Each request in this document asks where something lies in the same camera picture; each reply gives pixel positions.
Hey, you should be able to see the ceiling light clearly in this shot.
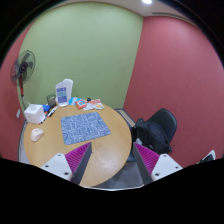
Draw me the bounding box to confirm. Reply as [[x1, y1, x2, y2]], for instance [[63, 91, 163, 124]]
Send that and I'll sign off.
[[142, 0, 152, 4]]

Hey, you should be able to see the dark transparent cup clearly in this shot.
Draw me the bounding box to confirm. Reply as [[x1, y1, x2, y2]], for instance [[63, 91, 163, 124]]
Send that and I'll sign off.
[[47, 94, 56, 107]]

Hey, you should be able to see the round wooden table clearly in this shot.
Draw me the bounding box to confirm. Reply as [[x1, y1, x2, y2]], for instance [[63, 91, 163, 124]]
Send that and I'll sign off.
[[23, 101, 133, 188]]

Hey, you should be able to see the red black marker pen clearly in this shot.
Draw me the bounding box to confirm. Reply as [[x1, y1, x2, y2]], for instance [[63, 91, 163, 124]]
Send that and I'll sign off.
[[47, 106, 58, 118]]

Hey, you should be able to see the blue white snack packet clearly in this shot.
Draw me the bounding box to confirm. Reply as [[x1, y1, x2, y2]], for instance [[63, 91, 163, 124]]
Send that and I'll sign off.
[[69, 97, 81, 105]]

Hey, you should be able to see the black office chair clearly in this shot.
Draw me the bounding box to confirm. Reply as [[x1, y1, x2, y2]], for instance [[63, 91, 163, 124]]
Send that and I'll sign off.
[[146, 108, 177, 143]]

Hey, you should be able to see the black backpack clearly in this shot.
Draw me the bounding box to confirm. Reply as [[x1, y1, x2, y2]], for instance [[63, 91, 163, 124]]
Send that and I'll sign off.
[[131, 118, 172, 154]]

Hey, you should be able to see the orange white snack packet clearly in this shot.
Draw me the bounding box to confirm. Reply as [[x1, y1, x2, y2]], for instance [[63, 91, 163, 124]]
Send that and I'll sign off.
[[76, 99, 104, 110]]

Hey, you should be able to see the white jug with blue label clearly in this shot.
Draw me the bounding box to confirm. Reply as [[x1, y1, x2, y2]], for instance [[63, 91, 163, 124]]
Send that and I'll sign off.
[[55, 79, 73, 107]]

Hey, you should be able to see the white tissue box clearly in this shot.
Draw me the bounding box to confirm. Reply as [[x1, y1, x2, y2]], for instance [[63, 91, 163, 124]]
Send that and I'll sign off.
[[24, 104, 45, 124]]

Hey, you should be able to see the gripper right finger magenta ridged pad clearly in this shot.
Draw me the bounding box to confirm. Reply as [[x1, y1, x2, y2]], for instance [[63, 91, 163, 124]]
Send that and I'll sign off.
[[133, 143, 182, 185]]

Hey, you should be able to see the gripper left finger magenta ridged pad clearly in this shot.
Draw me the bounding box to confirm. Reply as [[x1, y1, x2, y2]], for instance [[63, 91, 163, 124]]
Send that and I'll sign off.
[[42, 143, 92, 185]]

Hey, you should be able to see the black standing fan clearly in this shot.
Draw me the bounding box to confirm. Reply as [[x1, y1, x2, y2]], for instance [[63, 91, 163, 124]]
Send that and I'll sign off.
[[10, 50, 35, 103]]

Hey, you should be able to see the blue patterned mouse pad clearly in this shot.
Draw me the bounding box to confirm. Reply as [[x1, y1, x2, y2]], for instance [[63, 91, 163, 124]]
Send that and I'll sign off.
[[61, 112, 111, 145]]

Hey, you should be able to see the blue small object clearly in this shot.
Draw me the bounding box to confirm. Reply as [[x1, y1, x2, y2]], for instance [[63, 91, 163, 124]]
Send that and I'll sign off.
[[42, 105, 50, 112]]

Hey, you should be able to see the white wall socket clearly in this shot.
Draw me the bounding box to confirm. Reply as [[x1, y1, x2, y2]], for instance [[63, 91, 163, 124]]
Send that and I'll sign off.
[[16, 109, 21, 119]]

